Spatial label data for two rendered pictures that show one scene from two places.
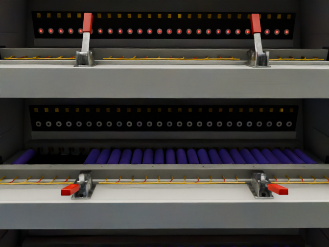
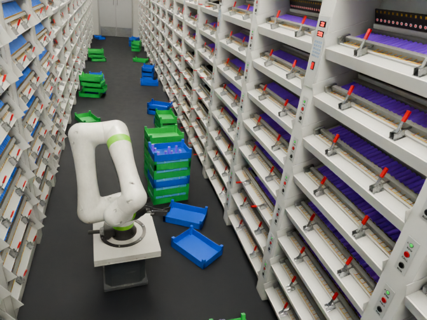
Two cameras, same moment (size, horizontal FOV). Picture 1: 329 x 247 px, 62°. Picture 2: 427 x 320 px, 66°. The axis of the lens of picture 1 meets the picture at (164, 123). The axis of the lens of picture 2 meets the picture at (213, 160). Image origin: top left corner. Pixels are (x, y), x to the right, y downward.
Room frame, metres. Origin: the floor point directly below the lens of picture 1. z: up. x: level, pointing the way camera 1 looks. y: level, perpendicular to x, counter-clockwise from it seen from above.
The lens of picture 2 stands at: (-0.39, -1.59, 1.61)
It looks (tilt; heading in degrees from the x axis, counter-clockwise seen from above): 27 degrees down; 72
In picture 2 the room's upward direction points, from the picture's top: 7 degrees clockwise
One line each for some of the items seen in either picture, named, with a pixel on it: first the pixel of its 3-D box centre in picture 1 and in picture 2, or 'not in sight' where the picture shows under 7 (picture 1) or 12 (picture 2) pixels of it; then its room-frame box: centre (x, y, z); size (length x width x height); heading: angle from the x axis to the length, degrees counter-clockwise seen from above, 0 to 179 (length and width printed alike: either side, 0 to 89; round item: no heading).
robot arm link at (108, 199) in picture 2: not in sight; (120, 210); (-0.39, -0.05, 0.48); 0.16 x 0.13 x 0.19; 10
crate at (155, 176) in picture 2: not in sight; (168, 167); (0.00, 0.75, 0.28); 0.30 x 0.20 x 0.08; 9
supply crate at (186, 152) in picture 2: not in sight; (169, 149); (0.00, 0.75, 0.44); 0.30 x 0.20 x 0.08; 9
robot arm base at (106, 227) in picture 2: not in sight; (112, 228); (-0.44, -0.05, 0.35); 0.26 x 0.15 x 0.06; 0
